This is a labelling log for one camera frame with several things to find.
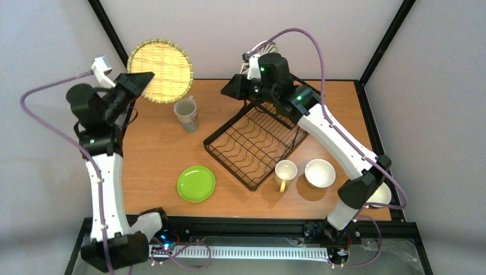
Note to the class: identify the yellow handled white mug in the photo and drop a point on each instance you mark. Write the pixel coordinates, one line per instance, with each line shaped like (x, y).
(285, 173)

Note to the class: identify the tall seashell mug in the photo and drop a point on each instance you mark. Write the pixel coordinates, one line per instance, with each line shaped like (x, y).
(186, 112)

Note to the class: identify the black wire dish rack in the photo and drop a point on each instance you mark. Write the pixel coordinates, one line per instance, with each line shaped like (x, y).
(253, 141)

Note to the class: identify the white slotted cable duct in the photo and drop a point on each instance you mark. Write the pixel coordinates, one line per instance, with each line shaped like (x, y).
(253, 253)

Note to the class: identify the green plate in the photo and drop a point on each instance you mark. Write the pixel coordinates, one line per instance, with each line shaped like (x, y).
(196, 184)

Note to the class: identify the black corner post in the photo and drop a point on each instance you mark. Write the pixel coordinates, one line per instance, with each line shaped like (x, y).
(109, 30)
(386, 40)

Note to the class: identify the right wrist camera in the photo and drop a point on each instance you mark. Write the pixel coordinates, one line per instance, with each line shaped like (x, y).
(251, 68)

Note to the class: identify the blue striped white plate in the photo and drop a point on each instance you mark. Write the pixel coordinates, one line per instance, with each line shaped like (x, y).
(271, 47)

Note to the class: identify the woven bamboo tray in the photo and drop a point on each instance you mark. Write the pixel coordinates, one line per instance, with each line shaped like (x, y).
(171, 66)

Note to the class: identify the white bowl with dark base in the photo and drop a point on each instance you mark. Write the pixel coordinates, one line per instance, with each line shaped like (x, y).
(381, 197)

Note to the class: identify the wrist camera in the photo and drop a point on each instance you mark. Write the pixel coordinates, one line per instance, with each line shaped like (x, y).
(251, 68)
(101, 68)

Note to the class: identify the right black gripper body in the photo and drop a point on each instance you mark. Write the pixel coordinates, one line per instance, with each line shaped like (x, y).
(243, 87)

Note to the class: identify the right black corner post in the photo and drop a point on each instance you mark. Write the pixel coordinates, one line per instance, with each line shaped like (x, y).
(386, 40)

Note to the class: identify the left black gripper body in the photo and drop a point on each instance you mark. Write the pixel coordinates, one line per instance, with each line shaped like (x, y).
(124, 89)

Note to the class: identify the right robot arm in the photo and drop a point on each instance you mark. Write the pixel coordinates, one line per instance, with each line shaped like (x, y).
(365, 170)

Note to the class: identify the black aluminium base frame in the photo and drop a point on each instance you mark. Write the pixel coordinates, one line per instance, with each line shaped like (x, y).
(311, 230)

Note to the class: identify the left black corner post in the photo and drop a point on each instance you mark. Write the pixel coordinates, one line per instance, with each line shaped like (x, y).
(109, 30)

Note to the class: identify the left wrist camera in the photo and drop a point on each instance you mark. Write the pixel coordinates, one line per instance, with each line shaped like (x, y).
(101, 68)

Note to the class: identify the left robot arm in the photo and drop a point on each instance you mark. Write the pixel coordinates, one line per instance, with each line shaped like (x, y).
(112, 243)

